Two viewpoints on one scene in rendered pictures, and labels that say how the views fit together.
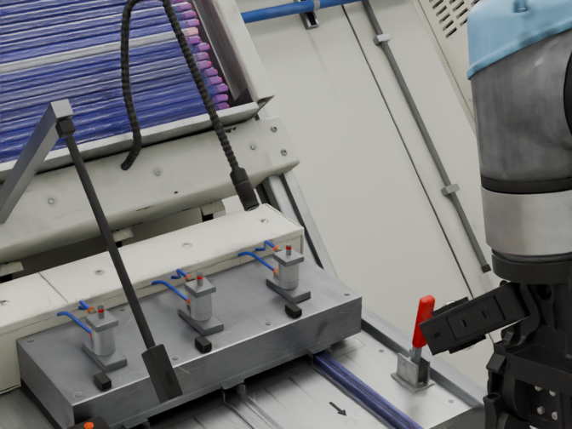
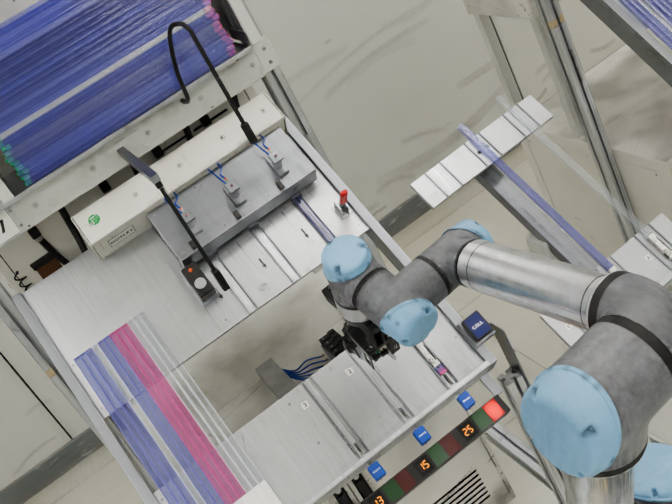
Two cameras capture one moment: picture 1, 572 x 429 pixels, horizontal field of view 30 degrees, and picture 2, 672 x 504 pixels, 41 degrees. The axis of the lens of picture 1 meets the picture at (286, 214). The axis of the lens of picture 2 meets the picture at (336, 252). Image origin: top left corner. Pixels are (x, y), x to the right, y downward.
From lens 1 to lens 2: 108 cm
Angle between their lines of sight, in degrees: 40
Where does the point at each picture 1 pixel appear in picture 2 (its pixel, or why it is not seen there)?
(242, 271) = (253, 151)
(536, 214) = (350, 314)
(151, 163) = (196, 94)
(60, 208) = (153, 135)
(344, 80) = not seen: outside the picture
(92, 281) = (177, 173)
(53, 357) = (166, 227)
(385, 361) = (329, 196)
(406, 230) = not seen: outside the picture
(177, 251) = (218, 143)
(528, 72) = (341, 288)
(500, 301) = not seen: hidden behind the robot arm
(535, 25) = (342, 277)
